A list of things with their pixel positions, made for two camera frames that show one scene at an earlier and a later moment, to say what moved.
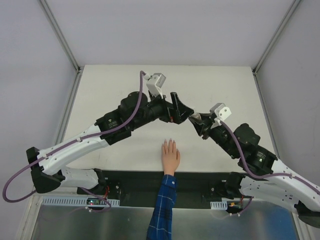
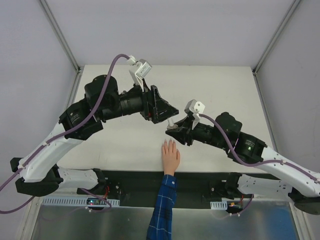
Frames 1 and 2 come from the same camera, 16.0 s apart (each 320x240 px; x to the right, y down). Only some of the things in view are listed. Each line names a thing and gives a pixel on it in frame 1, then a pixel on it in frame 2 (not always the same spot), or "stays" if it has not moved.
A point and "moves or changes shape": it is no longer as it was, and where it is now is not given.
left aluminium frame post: (62, 37) stays
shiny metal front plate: (124, 223) stays
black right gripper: (207, 125) -> (188, 130)
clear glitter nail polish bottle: (196, 115) moves or changes shape
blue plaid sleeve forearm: (160, 225) stays
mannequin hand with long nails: (171, 157) stays
